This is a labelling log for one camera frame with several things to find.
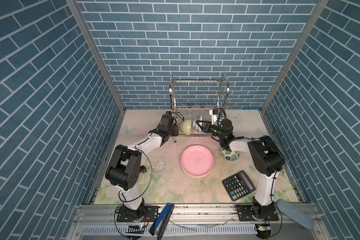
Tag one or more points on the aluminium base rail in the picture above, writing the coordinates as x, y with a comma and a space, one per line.
195, 222

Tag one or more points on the black grey stapler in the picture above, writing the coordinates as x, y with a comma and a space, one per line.
143, 169

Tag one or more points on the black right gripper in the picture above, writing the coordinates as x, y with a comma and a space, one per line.
208, 126

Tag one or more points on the aluminium corner post left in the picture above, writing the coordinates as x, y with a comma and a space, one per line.
80, 20

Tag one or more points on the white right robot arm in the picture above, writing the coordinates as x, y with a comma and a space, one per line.
266, 157

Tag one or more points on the black calculator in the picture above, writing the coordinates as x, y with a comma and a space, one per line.
238, 186

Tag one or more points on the blue black stapler tool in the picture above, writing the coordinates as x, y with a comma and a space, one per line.
159, 226

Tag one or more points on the green leaf patterned bowl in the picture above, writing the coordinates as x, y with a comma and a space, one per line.
230, 155

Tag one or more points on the white floral ceramic plate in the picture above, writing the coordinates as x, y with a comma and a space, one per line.
197, 176

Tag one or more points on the aluminium corner post right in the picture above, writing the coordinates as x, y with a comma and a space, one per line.
306, 30

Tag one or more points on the light green bowl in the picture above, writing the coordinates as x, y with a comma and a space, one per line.
186, 126

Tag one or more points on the grey blue oval pad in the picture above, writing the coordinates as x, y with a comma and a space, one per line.
295, 214

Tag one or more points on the aluminium corner post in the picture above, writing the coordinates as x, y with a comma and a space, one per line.
306, 30
80, 20

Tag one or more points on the silver metal dish rack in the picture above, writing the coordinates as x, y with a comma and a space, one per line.
198, 94

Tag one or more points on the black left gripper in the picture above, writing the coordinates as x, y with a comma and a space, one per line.
174, 127

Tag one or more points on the pink plastic plate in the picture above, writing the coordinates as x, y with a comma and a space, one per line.
197, 160

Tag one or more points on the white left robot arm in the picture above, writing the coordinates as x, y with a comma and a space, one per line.
124, 167

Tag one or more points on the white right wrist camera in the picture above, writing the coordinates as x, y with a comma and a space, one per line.
214, 114

